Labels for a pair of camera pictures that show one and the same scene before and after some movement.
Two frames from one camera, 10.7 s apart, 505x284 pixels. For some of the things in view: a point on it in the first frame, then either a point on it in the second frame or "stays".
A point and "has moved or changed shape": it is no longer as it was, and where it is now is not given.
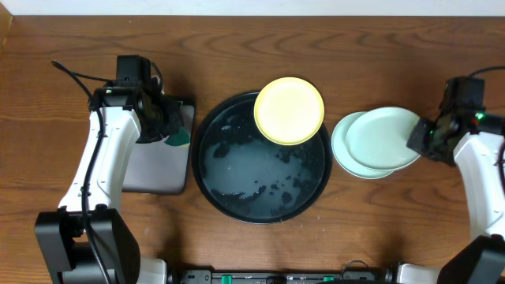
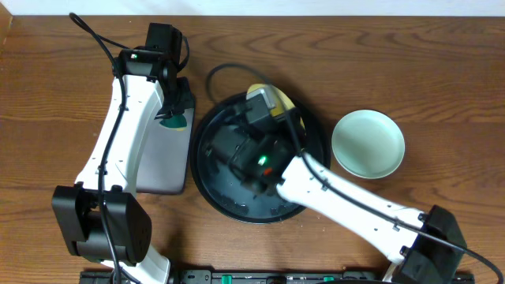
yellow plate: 289,110 has moved or changed shape
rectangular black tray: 158,168 stays
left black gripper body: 166,121 → 177,99
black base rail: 206,276 stays
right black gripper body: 426,136 → 299,133
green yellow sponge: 181,139 has moved or changed shape
